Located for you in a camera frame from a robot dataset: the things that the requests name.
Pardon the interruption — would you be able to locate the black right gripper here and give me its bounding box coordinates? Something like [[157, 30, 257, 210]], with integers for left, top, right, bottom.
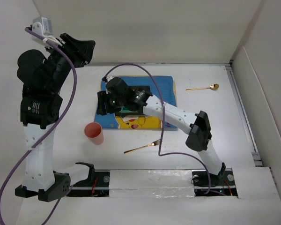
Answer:
[[96, 90, 126, 116]]

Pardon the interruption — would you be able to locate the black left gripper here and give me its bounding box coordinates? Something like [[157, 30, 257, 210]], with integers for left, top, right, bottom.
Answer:
[[45, 33, 95, 92]]

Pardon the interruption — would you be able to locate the green square plate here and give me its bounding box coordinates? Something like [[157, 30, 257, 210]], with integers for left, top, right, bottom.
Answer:
[[115, 85, 152, 116]]

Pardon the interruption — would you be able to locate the pink plastic cup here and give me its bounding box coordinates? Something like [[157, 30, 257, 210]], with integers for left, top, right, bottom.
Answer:
[[84, 122, 104, 145]]

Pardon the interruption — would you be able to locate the gold fork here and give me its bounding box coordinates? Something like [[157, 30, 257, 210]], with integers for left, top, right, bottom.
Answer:
[[124, 139, 161, 154]]

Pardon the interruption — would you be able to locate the blue cartoon placemat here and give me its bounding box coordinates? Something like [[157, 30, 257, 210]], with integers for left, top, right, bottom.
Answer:
[[94, 76, 177, 130]]

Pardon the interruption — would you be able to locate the gold spoon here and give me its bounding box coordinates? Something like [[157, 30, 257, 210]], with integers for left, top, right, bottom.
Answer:
[[186, 83, 220, 91]]

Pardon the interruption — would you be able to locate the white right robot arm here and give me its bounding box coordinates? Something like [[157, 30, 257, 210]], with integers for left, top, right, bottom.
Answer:
[[96, 77, 225, 185]]

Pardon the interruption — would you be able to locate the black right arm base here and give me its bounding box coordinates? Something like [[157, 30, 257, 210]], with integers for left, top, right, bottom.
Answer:
[[191, 169, 238, 197]]

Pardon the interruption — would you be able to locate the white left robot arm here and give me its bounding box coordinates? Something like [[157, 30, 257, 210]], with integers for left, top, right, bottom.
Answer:
[[15, 33, 95, 202]]

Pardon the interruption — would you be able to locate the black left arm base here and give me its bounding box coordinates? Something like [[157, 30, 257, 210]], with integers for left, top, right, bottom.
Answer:
[[67, 170, 110, 197]]

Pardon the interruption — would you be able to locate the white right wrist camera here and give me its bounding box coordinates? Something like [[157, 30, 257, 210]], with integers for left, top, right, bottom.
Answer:
[[102, 75, 115, 83]]

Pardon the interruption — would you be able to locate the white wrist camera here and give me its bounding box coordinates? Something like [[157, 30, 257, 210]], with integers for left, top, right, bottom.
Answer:
[[31, 17, 54, 40], [102, 75, 115, 83]]

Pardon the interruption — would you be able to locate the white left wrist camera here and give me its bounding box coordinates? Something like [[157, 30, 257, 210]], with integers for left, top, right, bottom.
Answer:
[[31, 17, 54, 40]]

